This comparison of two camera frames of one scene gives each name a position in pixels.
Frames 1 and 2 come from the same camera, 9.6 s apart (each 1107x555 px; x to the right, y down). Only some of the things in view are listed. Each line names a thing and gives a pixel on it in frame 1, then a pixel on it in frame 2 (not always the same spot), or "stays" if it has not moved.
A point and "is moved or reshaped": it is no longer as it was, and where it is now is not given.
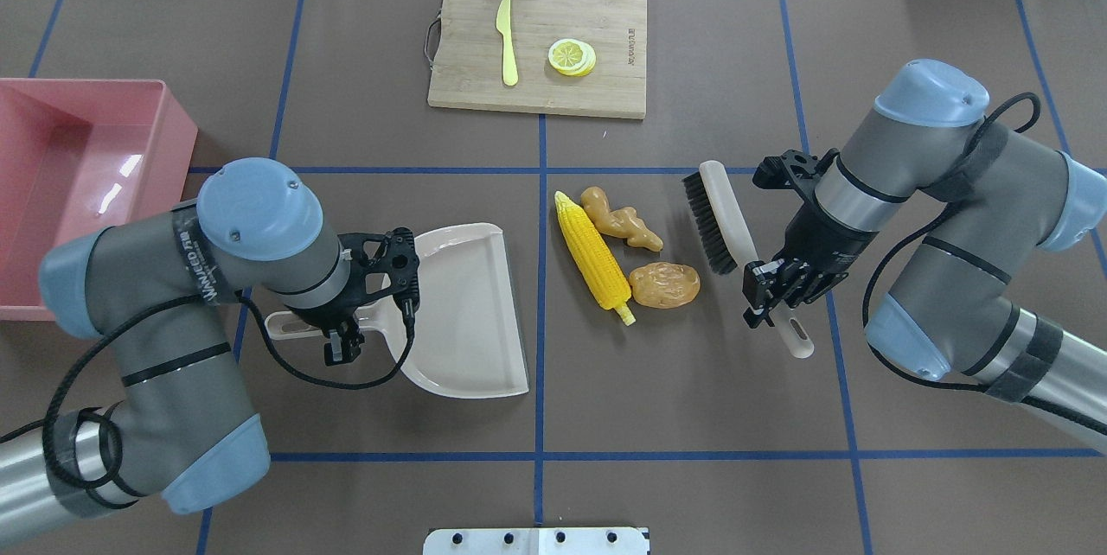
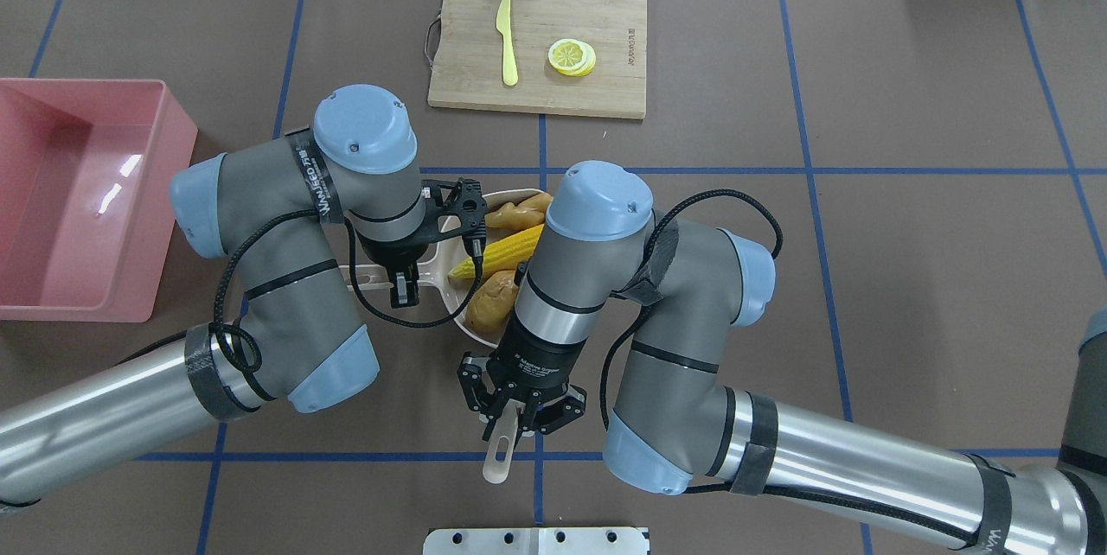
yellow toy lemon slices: (572, 57) stays
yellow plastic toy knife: (503, 25) stays
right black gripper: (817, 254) → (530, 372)
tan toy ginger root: (621, 222) is moved or reshaped
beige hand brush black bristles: (730, 240) → (494, 470)
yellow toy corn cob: (594, 258) is moved or reshaped
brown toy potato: (662, 284) is moved or reshaped
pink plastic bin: (78, 155) stays
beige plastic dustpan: (467, 341) is moved or reshaped
